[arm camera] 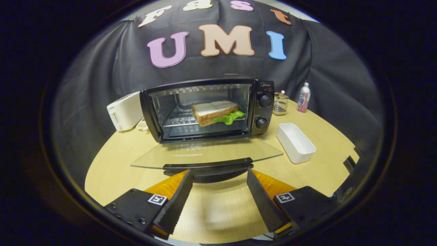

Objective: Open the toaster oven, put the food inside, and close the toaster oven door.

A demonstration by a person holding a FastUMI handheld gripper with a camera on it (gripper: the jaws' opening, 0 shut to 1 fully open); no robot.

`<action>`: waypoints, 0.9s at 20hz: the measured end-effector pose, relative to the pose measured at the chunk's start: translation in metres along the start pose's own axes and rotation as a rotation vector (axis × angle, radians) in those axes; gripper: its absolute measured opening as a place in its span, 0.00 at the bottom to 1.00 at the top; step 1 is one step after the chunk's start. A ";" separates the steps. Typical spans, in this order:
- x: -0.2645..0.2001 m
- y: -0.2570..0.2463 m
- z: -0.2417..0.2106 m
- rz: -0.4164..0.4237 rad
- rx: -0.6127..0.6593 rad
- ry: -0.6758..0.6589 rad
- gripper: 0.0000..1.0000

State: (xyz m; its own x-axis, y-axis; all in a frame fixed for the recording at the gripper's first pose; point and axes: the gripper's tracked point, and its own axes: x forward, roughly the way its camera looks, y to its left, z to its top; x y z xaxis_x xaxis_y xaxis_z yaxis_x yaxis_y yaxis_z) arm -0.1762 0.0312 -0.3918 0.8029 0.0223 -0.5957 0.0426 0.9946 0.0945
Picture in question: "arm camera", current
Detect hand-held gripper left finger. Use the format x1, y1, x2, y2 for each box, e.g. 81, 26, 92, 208
104, 170, 193, 240

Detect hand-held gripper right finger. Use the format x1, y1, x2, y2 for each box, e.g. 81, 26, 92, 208
246, 168, 337, 236

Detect black toaster oven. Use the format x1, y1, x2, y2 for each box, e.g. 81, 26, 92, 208
131, 77, 284, 183

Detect sandwich with lettuce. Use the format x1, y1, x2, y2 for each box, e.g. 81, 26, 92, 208
191, 100, 246, 127

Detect metal oven rack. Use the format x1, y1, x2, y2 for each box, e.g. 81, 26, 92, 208
160, 109, 202, 127

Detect white bread toaster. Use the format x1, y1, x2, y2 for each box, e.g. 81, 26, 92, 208
107, 91, 144, 132

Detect white rectangular tray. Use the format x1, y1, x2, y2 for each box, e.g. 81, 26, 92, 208
276, 123, 316, 164

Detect white spray bottle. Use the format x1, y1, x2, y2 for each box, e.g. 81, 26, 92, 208
297, 81, 311, 113

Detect black backdrop cloth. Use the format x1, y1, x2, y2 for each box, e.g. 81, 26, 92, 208
51, 0, 384, 192

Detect wire basket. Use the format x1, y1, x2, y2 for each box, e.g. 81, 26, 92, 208
272, 91, 289, 116

